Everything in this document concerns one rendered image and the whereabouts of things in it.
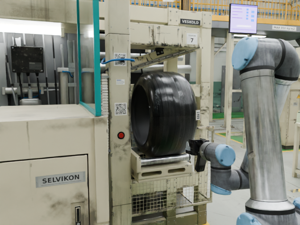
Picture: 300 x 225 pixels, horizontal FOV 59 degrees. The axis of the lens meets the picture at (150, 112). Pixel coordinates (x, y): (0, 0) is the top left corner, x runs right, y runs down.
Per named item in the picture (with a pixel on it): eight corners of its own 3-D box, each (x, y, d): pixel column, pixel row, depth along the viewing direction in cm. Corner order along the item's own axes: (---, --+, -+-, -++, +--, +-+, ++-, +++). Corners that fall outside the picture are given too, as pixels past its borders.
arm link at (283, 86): (295, 38, 101) (249, 177, 130) (267, 35, 98) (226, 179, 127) (318, 44, 91) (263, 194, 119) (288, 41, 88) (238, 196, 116)
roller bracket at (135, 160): (136, 173, 152) (136, 157, 151) (120, 156, 189) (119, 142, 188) (142, 173, 153) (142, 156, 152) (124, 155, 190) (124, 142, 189)
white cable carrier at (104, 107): (103, 154, 157) (101, 73, 151) (102, 152, 161) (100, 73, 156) (110, 153, 158) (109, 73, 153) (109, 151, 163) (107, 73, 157)
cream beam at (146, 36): (122, 43, 178) (121, 21, 176) (114, 48, 202) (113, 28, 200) (200, 47, 199) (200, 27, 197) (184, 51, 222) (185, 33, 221)
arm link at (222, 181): (240, 195, 115) (240, 167, 115) (216, 197, 112) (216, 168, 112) (229, 189, 124) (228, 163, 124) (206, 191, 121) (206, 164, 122)
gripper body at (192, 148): (200, 138, 142) (213, 139, 130) (201, 154, 142) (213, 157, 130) (187, 139, 139) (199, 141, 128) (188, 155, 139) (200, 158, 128)
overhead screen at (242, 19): (229, 32, 508) (230, 2, 502) (228, 33, 513) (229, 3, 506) (256, 34, 522) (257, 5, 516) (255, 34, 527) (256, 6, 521)
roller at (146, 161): (139, 166, 156) (138, 158, 156) (136, 165, 160) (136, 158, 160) (191, 160, 168) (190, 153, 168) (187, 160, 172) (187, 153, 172)
